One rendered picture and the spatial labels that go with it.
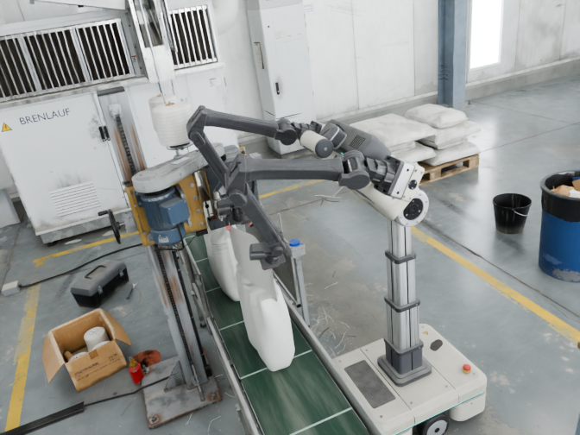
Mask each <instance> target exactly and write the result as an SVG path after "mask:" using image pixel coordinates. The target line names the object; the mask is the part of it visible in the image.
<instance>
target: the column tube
mask: <svg viewBox="0 0 580 435"><path fill-rule="evenodd" d="M98 102H99V105H100V108H101V111H102V113H103V116H104V121H105V124H106V127H107V130H108V133H109V136H110V140H111V143H112V147H113V149H114V152H115V155H116V158H117V163H118V166H119V168H120V171H121V175H122V177H123V182H124V185H126V186H127V187H131V186H133V182H132V177H133V173H135V172H133V173H132V171H131V168H130V165H129V160H128V157H130V156H127V154H129V153H127V154H126V151H125V148H126V147H128V146H125V147H124V145H123V139H122V137H124V136H121V133H120V130H124V134H125V136H126V140H127V142H125V143H128V145H129V151H130V153H131V157H132V160H133V162H134V166H135V169H136V173H139V172H141V171H143V170H145V169H148V167H147V163H146V161H145V157H144V154H143V151H142V145H141V143H140V139H139V136H138V133H137V130H136V125H135V121H134V118H133V115H132V112H131V109H130V106H129V100H128V97H127V93H126V91H122V92H118V93H113V94H109V95H104V96H100V97H98ZM118 103H120V106H121V109H122V112H123V117H120V119H121V122H122V125H119V126H118V125H117V120H118V119H119V118H116V119H112V118H111V115H110V110H109V107H108V105H110V104H118ZM121 126H123V129H120V130H119V128H118V127H121ZM125 143H124V144H125ZM133 162H131V163H133ZM131 163H130V164H131ZM132 167H133V166H132ZM144 248H145V251H146V254H147V257H148V262H149V265H150V267H151V270H152V274H153V276H154V281H155V284H156V287H157V290H158V293H159V295H160V298H161V303H162V306H163V309H164V312H165V315H166V318H167V322H168V325H169V329H170V331H171V334H172V337H173V342H174V345H175V348H176V350H177V353H178V357H179V360H180V364H181V367H182V370H183V373H184V376H185V378H186V384H187V386H188V388H191V387H194V384H193V383H192V378H191V376H192V370H191V366H190V362H189V360H188V357H187V355H188V354H187V353H186V349H185V346H186V345H184V343H183V340H182V338H183V337H182V336H181V334H180V328H179V326H178V323H177V319H176V317H175V314H174V311H173V306H172V303H173V302H172V303H171V300H170V297H169V294H168V291H169V290H167V286H168V285H167V286H166V282H165V280H164V277H163V274H162V272H161V265H163V264H164V268H165V270H166V273H167V278H168V281H169V285H170V287H171V290H172V293H173V299H174V302H175V305H176V307H177V311H178V313H177V314H179V317H180V323H181V325H182V328H183V331H184V334H185V337H186V343H187V345H188V348H189V351H190V354H191V358H192V361H193V362H194V364H195V367H196V370H197V373H199V376H200V382H201V383H203V382H206V381H208V379H207V375H206V372H205V367H204V364H203V361H202V357H201V355H200V351H199V346H198V343H197V340H196V337H195V333H194V330H193V327H192V321H191V319H190V315H189V312H188V309H187V306H186V300H185V297H184V294H183V291H182V287H181V285H180V279H179V276H178V273H177V269H176V267H175V263H174V260H173V255H172V251H171V250H162V251H160V252H161V259H162V262H163V264H161V265H160V263H159V260H161V259H159V260H158V256H157V254H156V251H154V250H155V248H154V245H153V244H151V245H149V246H147V247H144ZM168 288H169V287H168ZM180 323H179V324H180ZM184 334H182V335H184ZM189 351H188V352H189ZM201 383H200V384H201Z"/></svg>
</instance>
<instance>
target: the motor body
mask: <svg viewBox="0 0 580 435"><path fill-rule="evenodd" d="M174 192H175V190H174V187H173V186H170V189H169V190H168V191H167V192H164V193H163V194H160V195H155V196H146V195H144V194H143V193H142V194H141V199H142V205H143V208H144V211H145V214H146V217H147V220H148V225H149V226H150V231H151V234H152V237H153V239H154V242H155V243H157V244H158V245H160V246H172V245H175V244H177V243H179V242H181V238H180V233H179V230H178V227H177V225H174V226H172V225H170V224H168V223H166V222H164V221H163V219H162V216H161V211H160V207H159V205H160V204H162V203H164V202H166V201H168V200H169V199H173V198H175V196H174ZM180 231H181V235H182V238H183V239H184V237H185V235H186V230H185V225H184V224H183V223H182V222H181V223H180Z"/></svg>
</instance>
